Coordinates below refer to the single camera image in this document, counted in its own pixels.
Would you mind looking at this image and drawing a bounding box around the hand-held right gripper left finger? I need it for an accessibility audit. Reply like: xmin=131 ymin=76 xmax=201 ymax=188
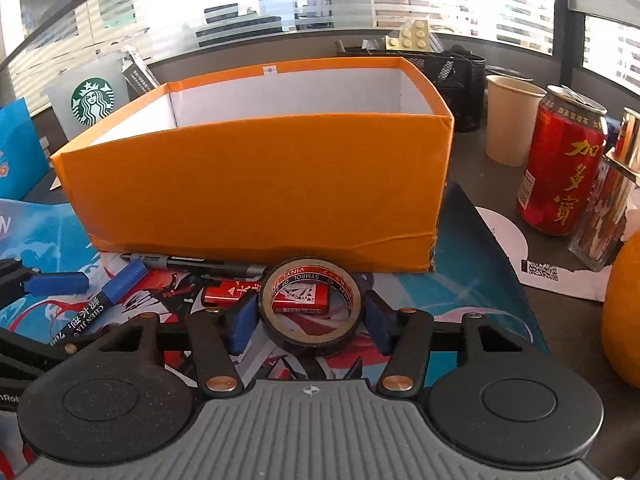
xmin=70 ymin=292 xmax=261 ymax=396

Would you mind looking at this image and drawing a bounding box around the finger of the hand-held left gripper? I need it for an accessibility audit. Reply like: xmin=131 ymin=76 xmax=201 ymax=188
xmin=0 ymin=329 xmax=80 ymax=376
xmin=0 ymin=257 xmax=91 ymax=304

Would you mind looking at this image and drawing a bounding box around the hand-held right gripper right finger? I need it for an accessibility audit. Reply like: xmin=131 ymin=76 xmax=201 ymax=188
xmin=364 ymin=292 xmax=544 ymax=396

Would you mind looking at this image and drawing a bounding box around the blue marker pen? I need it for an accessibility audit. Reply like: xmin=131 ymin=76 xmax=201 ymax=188
xmin=47 ymin=258 xmax=150 ymax=349

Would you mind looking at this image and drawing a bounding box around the black tape roll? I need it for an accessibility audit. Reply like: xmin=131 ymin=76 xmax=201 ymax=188
xmin=257 ymin=256 xmax=362 ymax=359

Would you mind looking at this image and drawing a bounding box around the orange cardboard box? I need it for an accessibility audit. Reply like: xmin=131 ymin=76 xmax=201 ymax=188
xmin=50 ymin=56 xmax=455 ymax=274

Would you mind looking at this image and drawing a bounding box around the red playing card box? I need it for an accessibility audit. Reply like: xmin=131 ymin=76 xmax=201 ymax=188
xmin=202 ymin=280 xmax=331 ymax=319

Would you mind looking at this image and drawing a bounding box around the grey black pen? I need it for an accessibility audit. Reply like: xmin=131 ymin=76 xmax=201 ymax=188
xmin=122 ymin=251 xmax=270 ymax=280

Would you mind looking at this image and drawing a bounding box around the colourful printed mouse mat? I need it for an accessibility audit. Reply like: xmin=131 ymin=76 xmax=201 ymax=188
xmin=0 ymin=180 xmax=551 ymax=480

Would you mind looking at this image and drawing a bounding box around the blue paper bag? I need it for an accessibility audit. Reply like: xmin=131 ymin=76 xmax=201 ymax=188
xmin=0 ymin=97 xmax=51 ymax=199

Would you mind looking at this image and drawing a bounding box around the white paper sheet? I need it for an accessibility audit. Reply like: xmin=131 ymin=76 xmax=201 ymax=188
xmin=475 ymin=205 xmax=617 ymax=304

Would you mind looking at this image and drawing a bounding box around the translucent plastic cup green logo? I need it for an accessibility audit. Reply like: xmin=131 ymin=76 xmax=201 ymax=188
xmin=41 ymin=57 xmax=132 ymax=141

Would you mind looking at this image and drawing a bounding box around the black leaflet box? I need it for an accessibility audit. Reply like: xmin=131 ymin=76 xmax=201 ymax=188
xmin=120 ymin=45 xmax=161 ymax=97

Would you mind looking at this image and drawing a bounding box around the red drink can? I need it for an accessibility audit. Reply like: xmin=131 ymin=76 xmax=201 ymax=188
xmin=516 ymin=85 xmax=610 ymax=236

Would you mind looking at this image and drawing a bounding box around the beige paper cup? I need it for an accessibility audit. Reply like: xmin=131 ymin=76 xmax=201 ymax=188
xmin=485 ymin=75 xmax=548 ymax=168

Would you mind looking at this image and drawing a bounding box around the orange fruit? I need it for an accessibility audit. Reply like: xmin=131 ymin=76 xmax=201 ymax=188
xmin=601 ymin=244 xmax=640 ymax=389

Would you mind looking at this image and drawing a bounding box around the black mesh desk organizer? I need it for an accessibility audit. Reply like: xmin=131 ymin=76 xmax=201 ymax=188
xmin=335 ymin=39 xmax=487 ymax=134

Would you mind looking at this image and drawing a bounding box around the shiny metallic cup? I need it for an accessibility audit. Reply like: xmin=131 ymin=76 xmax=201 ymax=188
xmin=567 ymin=107 xmax=640 ymax=272

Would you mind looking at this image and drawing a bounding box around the yellow building brick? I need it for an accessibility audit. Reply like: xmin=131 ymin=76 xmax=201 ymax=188
xmin=383 ymin=19 xmax=431 ymax=51

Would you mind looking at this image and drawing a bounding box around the frosted glass partition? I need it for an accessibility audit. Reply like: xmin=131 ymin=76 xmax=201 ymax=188
xmin=0 ymin=0 xmax=557 ymax=111

